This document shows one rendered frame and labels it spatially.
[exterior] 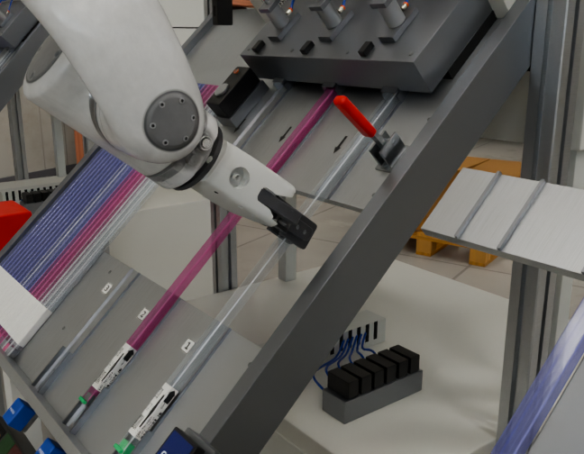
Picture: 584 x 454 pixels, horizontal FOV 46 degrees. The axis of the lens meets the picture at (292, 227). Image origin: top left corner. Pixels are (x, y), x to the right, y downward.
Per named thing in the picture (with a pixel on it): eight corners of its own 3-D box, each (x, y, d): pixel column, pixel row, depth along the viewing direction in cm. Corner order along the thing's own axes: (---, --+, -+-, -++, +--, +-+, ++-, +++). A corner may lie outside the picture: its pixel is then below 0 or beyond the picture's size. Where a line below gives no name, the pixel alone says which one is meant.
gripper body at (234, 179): (232, 122, 62) (308, 183, 69) (178, 112, 70) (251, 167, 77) (191, 192, 61) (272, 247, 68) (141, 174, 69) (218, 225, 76)
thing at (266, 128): (392, 238, 74) (369, 210, 71) (132, 156, 125) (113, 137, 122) (542, 26, 82) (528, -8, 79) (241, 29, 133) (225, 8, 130)
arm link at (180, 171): (215, 104, 61) (239, 122, 63) (169, 97, 68) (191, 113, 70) (168, 184, 60) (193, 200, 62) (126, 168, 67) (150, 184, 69)
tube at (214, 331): (128, 458, 68) (121, 454, 68) (123, 451, 70) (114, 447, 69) (405, 94, 81) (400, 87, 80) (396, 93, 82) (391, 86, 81)
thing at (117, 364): (92, 409, 77) (82, 403, 76) (86, 404, 78) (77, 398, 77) (345, 86, 90) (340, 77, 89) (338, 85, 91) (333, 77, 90)
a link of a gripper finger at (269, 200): (300, 207, 66) (303, 219, 71) (231, 171, 67) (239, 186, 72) (295, 218, 66) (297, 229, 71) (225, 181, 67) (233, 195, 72)
